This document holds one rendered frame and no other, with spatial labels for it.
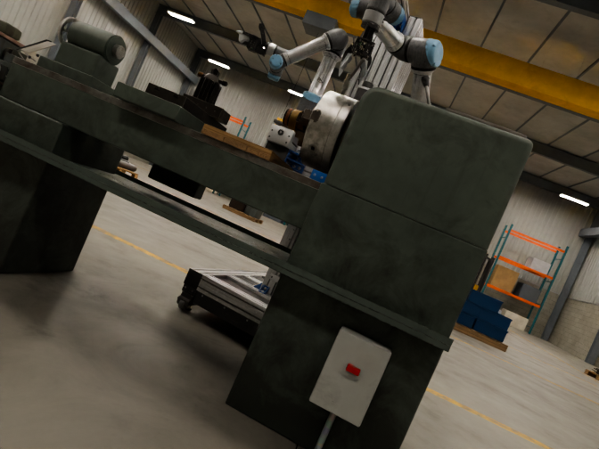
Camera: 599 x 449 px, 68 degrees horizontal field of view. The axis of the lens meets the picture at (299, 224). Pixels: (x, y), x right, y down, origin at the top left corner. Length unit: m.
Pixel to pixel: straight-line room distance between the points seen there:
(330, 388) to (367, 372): 0.13
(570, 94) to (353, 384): 12.00
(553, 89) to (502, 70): 1.31
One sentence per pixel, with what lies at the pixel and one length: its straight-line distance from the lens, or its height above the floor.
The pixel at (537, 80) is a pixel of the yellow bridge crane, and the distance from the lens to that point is 12.97.
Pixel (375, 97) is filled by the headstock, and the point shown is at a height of 1.21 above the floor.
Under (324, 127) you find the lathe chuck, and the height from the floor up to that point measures 1.06.
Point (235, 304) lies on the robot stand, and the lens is 2.35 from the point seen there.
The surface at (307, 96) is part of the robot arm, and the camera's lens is 2.55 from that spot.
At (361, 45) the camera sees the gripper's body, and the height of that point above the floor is 1.39.
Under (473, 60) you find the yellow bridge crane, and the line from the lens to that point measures 12.82.
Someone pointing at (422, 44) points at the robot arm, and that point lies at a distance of 2.22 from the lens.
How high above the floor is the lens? 0.72
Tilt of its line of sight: 1 degrees down
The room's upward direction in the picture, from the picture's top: 24 degrees clockwise
